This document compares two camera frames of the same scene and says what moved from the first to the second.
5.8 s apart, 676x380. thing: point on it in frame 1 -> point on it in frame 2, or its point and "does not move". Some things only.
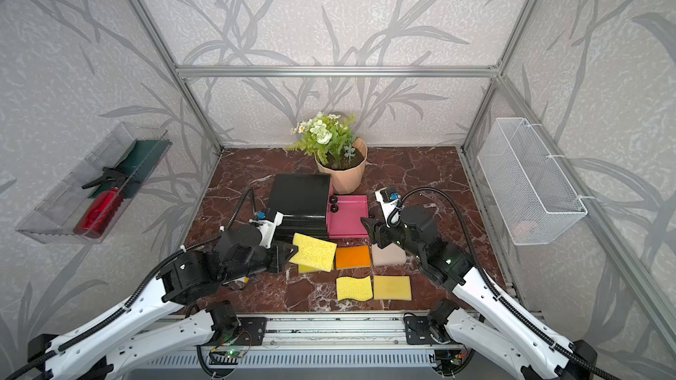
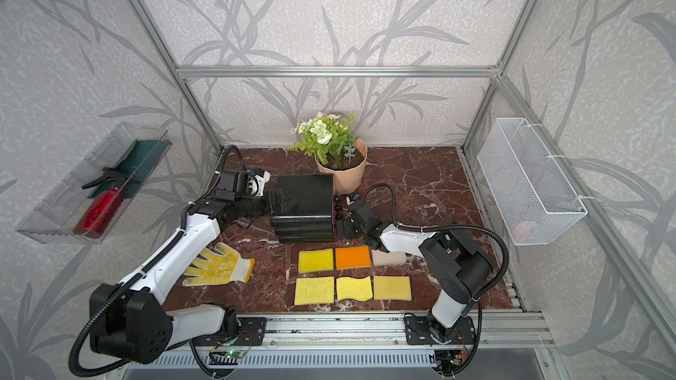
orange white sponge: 391,254 does not move
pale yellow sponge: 392,288 does not move
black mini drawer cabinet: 304,200 does not move
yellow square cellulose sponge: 312,255 -> 314,290
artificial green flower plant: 330,137 does not move
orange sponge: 352,257 does not move
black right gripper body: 379,230 -> 349,230
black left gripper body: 260,259 -> 252,206
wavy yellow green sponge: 354,288 does not move
